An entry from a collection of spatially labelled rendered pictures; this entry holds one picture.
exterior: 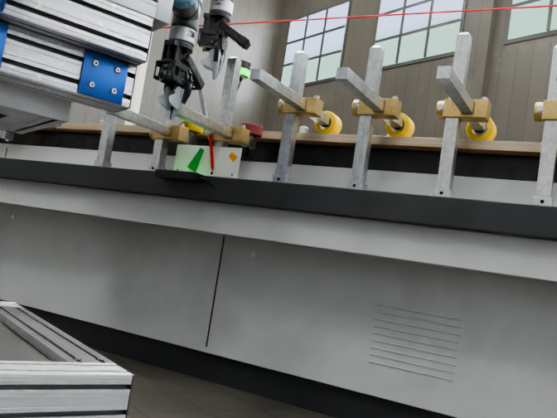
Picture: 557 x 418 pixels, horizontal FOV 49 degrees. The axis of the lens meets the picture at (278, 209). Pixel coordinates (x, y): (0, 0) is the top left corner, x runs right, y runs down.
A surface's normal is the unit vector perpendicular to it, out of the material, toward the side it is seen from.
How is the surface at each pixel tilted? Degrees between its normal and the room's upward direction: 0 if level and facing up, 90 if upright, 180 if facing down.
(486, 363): 90
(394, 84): 90
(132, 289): 90
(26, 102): 90
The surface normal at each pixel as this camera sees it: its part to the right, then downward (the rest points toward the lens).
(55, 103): 0.60, 0.03
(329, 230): -0.47, -0.14
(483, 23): -0.79, -0.17
